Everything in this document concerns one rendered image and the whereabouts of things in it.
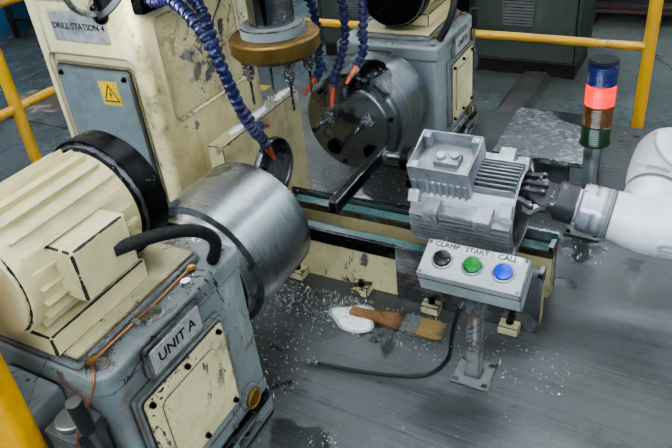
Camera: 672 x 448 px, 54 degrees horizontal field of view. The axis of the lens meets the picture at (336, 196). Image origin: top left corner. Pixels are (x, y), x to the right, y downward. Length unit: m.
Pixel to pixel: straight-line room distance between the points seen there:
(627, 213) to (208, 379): 0.74
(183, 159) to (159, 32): 0.27
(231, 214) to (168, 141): 0.34
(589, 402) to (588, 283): 0.32
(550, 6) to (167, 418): 3.76
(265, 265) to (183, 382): 0.26
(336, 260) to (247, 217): 0.38
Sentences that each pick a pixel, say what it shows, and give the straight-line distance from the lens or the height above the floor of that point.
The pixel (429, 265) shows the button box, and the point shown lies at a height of 1.06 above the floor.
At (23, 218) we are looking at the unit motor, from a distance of 0.86.
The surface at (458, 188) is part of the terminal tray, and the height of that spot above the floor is 1.09.
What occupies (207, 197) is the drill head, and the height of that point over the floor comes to 1.16.
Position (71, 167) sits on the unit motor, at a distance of 0.91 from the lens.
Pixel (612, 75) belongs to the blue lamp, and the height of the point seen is 1.19.
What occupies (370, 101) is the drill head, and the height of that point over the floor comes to 1.11.
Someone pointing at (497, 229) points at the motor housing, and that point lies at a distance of 1.24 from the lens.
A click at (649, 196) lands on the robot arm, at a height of 1.08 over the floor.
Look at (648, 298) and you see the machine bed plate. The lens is 1.49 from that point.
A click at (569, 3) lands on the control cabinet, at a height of 0.49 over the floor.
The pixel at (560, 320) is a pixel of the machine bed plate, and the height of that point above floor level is 0.80.
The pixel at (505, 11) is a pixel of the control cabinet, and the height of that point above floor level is 0.42.
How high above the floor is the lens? 1.74
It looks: 32 degrees down
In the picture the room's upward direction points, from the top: 7 degrees counter-clockwise
